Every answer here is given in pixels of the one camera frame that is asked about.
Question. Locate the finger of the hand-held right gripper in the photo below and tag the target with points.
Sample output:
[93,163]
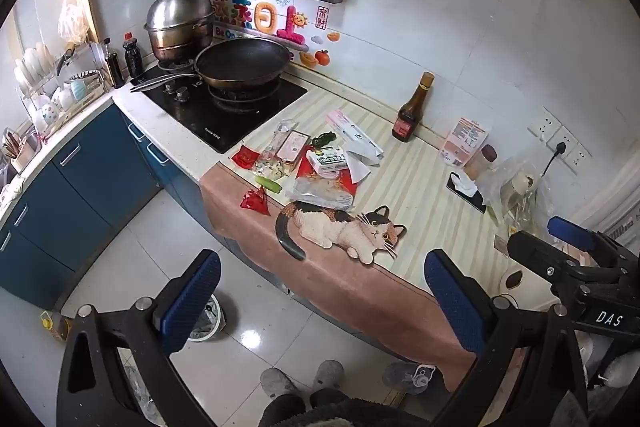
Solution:
[535,252]
[572,229]

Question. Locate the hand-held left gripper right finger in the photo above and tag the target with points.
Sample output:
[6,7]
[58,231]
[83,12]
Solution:
[452,302]

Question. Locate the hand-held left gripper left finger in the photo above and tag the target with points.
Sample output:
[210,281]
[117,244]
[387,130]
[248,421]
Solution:
[192,302]

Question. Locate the white round trash bin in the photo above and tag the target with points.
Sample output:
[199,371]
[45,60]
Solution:
[212,319]

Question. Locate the large red white food bag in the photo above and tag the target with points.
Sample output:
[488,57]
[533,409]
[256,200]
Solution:
[325,192]

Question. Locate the white green carton box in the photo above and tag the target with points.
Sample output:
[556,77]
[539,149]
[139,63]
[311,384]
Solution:
[327,161]

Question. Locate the white ceramic holder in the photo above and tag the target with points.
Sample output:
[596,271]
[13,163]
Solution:
[527,289]

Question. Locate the clear bag with cups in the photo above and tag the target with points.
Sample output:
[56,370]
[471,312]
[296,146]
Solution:
[520,197]

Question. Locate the cat printed table mat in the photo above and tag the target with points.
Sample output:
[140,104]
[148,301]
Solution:
[380,277]

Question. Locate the black tray with tissue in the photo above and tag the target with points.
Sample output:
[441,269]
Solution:
[465,189]

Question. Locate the brown lid spice jar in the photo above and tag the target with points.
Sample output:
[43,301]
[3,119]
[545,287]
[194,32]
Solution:
[481,162]

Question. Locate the grey slipper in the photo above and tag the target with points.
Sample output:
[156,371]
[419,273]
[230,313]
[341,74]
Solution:
[277,382]
[328,374]

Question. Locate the crumpled red wrapper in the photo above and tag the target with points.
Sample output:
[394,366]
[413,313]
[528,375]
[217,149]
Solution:
[255,201]

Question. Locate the pink white seasoning pouch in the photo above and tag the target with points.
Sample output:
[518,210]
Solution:
[465,139]

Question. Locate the yellow cooking oil bottle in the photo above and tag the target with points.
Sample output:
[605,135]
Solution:
[55,327]

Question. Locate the green vegetable piece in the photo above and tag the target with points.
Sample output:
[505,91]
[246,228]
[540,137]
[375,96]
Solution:
[269,183]

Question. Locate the blue kitchen cabinets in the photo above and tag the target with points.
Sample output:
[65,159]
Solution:
[75,197]

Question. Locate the clear plastic bag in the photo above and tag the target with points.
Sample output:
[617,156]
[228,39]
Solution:
[267,159]

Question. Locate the person's legs in dark pants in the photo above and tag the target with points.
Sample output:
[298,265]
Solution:
[325,412]

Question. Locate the white crumpled paper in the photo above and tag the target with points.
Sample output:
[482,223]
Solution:
[362,157]

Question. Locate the brown glass bottle gold cap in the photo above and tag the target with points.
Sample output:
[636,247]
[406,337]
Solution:
[411,117]

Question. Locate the black glass gas stove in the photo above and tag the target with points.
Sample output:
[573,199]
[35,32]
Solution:
[220,117]

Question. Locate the pink white long box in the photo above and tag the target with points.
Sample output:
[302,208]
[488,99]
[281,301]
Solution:
[345,124]

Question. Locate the chopstick holder with chopsticks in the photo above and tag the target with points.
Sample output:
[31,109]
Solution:
[20,149]

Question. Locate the black frying pan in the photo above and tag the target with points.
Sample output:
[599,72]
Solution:
[242,63]

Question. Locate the dark sauce bottle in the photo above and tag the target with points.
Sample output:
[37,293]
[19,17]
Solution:
[133,57]
[114,67]

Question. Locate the metal dish rack with bowls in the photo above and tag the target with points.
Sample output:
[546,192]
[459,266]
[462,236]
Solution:
[55,92]

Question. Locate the stainless steel steamer pot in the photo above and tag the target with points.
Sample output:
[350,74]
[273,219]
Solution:
[180,24]

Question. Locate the hanging white plastic bag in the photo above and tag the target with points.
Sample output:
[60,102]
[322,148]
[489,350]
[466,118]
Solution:
[72,22]

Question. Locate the wooden cutting board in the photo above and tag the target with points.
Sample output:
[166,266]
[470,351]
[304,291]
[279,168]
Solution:
[86,2]

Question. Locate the white wall sockets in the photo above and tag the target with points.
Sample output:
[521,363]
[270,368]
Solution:
[560,134]

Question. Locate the colourful wall stickers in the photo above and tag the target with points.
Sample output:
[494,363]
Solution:
[265,19]

